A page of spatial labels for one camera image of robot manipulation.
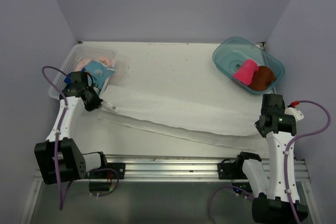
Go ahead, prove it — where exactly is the white towel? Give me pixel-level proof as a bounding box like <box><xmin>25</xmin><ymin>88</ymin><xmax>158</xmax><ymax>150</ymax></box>
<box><xmin>99</xmin><ymin>85</ymin><xmax>262</xmax><ymax>150</ymax></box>

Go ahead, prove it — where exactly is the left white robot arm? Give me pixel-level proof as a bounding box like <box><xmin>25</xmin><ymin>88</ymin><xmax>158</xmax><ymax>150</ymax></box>
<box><xmin>34</xmin><ymin>71</ymin><xmax>109</xmax><ymax>185</ymax></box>

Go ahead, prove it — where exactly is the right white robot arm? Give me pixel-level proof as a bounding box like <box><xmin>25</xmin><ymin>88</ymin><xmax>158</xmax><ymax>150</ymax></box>
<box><xmin>234</xmin><ymin>94</ymin><xmax>309</xmax><ymax>223</ymax></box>

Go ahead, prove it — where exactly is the dark blue cloth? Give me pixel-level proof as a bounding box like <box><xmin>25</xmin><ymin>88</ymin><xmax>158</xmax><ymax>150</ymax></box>
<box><xmin>64</xmin><ymin>73</ymin><xmax>71</xmax><ymax>84</ymax></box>

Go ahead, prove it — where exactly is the pink cloth in basket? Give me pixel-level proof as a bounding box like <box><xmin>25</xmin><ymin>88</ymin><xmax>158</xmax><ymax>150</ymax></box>
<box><xmin>75</xmin><ymin>56</ymin><xmax>115</xmax><ymax>74</ymax></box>

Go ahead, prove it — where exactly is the light blue patterned cloth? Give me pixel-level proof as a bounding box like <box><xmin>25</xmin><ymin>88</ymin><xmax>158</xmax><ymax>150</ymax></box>
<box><xmin>84</xmin><ymin>60</ymin><xmax>116</xmax><ymax>94</ymax></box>

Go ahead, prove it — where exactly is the white plastic laundry basket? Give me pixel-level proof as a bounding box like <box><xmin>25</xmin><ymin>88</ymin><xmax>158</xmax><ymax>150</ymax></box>
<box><xmin>47</xmin><ymin>45</ymin><xmax>119</xmax><ymax>101</ymax></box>

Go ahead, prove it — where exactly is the brown rolled towel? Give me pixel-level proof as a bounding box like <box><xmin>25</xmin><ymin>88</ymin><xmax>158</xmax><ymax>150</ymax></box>
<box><xmin>249</xmin><ymin>66</ymin><xmax>276</xmax><ymax>91</ymax></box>

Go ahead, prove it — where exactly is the pink rolled towel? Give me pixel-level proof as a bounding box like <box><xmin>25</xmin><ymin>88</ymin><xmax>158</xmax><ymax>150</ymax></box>
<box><xmin>233</xmin><ymin>59</ymin><xmax>259</xmax><ymax>86</ymax></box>

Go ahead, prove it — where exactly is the teal transparent plastic bin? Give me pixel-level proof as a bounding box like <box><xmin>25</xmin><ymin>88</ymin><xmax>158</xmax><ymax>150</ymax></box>
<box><xmin>212</xmin><ymin>37</ymin><xmax>285</xmax><ymax>95</ymax></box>

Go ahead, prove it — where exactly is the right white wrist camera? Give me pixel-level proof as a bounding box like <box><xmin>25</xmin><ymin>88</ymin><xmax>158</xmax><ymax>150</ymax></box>
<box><xmin>285</xmin><ymin>101</ymin><xmax>304</xmax><ymax>122</ymax></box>

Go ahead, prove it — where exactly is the aluminium mounting rail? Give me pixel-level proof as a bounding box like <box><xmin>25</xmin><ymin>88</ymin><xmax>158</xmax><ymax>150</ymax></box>
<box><xmin>34</xmin><ymin>155</ymin><xmax>308</xmax><ymax>183</ymax></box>

